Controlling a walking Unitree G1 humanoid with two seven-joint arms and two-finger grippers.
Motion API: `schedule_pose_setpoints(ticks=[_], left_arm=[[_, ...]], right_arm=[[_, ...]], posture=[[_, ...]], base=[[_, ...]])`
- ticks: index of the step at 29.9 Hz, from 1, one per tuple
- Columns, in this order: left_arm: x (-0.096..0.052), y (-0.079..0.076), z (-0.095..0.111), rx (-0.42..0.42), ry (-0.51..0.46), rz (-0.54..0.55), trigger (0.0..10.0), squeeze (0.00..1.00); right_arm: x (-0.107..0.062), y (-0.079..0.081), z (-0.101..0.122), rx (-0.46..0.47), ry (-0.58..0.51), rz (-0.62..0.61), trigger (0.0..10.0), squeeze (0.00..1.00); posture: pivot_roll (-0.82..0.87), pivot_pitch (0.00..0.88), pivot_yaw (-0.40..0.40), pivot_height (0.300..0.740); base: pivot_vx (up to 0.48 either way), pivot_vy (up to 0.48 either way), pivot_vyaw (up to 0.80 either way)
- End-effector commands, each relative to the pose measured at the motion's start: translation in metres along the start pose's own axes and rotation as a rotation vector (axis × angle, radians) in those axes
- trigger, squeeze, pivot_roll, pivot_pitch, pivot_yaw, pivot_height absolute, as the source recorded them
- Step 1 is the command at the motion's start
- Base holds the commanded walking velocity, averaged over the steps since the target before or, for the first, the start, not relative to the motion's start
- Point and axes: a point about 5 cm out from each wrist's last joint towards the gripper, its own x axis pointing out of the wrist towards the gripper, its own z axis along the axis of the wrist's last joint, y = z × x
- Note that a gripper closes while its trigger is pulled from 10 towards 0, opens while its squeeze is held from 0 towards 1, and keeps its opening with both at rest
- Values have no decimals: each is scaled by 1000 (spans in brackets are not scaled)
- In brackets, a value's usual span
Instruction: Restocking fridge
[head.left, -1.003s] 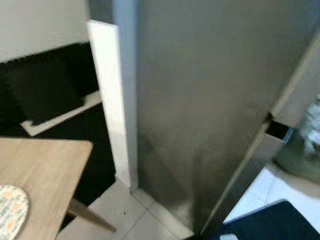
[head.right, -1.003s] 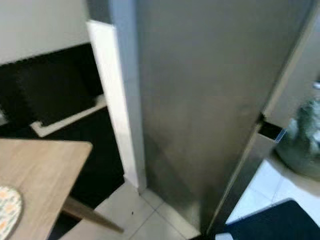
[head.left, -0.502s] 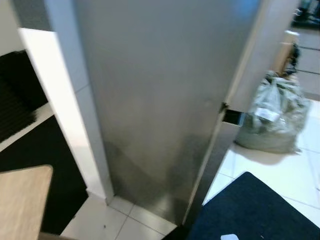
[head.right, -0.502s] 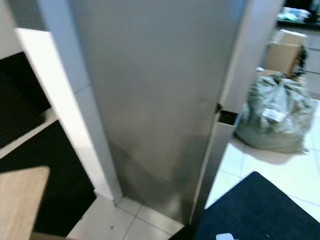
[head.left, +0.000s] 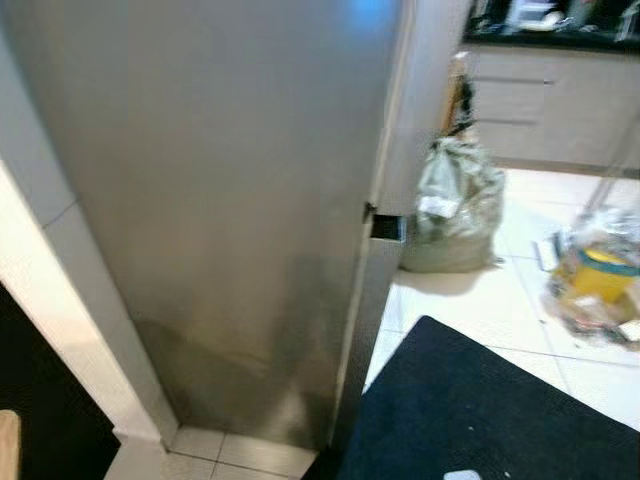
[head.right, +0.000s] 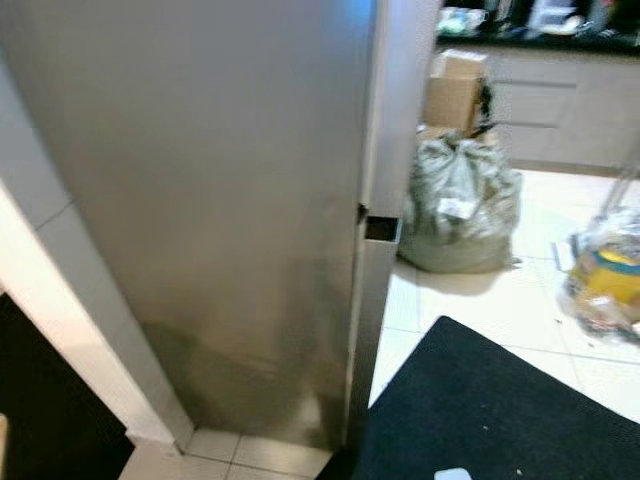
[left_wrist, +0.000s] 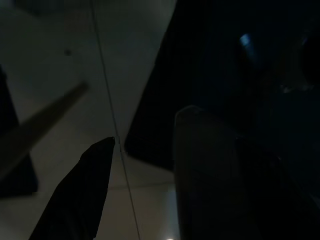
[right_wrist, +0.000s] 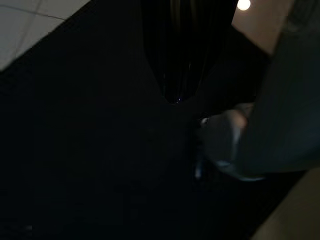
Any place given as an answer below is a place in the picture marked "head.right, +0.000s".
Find black floor rug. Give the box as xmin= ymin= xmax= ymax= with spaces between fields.
xmin=350 ymin=316 xmax=640 ymax=480

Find stainless steel fridge cabinet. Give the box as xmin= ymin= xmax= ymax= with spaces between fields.
xmin=0 ymin=0 xmax=379 ymax=453

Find large brown cardboard box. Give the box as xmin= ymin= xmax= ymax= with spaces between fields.
xmin=422 ymin=48 xmax=491 ymax=139

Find grey-green tied rubbish bag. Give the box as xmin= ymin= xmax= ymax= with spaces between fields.
xmin=398 ymin=133 xmax=524 ymax=275

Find black countertop with hob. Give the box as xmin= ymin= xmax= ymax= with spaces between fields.
xmin=435 ymin=30 xmax=640 ymax=56

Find clear bag with yellow packaging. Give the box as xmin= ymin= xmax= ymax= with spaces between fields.
xmin=563 ymin=207 xmax=640 ymax=346

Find steel freezer door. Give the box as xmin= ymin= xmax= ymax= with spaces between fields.
xmin=363 ymin=0 xmax=443 ymax=219

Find black foam floor tiles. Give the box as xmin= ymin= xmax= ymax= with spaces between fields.
xmin=0 ymin=292 xmax=136 ymax=480

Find beige kitchen cabinets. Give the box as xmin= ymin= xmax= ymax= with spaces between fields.
xmin=485 ymin=45 xmax=640 ymax=173

